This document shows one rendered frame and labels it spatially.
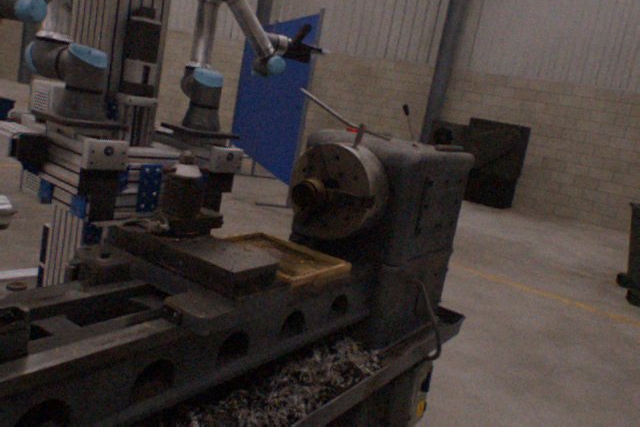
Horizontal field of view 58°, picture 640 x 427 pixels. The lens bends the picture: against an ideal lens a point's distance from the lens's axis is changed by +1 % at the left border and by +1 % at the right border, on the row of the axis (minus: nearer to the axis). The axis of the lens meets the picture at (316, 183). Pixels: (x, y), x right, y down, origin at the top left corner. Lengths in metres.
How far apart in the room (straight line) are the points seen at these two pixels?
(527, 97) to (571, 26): 1.45
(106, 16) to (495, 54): 10.43
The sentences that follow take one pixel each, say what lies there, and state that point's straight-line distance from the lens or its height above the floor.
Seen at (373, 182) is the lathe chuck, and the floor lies 1.14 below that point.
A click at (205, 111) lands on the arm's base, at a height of 1.24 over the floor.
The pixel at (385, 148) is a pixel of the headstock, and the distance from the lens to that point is 1.94.
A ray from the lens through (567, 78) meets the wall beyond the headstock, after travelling 11.80.
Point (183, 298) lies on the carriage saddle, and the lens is 1.28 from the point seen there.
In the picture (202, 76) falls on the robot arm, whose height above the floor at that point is 1.37.
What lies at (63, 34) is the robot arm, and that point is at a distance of 2.12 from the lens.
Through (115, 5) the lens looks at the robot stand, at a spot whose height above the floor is 1.55.
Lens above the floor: 1.37
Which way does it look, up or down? 9 degrees down
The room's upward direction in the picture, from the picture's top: 10 degrees clockwise
